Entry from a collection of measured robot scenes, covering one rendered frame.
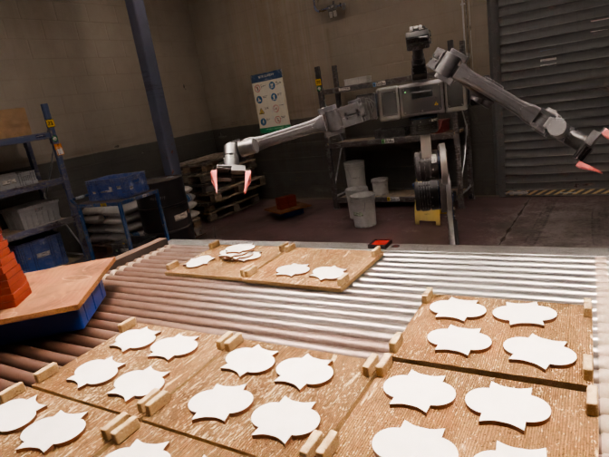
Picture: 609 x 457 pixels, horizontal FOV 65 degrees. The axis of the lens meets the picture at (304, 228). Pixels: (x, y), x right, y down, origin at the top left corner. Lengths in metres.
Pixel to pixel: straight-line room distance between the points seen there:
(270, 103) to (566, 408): 7.01
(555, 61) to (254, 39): 4.18
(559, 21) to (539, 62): 0.43
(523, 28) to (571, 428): 5.49
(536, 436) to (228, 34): 7.62
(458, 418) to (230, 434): 0.43
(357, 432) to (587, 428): 0.39
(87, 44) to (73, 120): 1.04
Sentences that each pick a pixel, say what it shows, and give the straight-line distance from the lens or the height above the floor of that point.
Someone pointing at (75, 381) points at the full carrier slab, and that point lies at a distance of 1.37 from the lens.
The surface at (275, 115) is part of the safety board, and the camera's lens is 7.64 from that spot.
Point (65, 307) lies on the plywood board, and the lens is 1.63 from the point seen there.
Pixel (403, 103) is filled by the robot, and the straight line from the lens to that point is 2.30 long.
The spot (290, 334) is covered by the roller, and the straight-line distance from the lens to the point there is 1.35.
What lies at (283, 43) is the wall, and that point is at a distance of 7.48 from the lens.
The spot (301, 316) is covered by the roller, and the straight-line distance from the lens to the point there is 1.44.
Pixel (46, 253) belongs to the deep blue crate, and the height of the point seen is 0.33.
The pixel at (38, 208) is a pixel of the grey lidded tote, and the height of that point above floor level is 0.83.
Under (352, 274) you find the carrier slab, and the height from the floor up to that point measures 0.94.
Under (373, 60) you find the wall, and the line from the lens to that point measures 6.76.
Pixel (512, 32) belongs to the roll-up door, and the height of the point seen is 1.89.
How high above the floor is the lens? 1.53
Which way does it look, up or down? 15 degrees down
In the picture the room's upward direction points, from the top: 9 degrees counter-clockwise
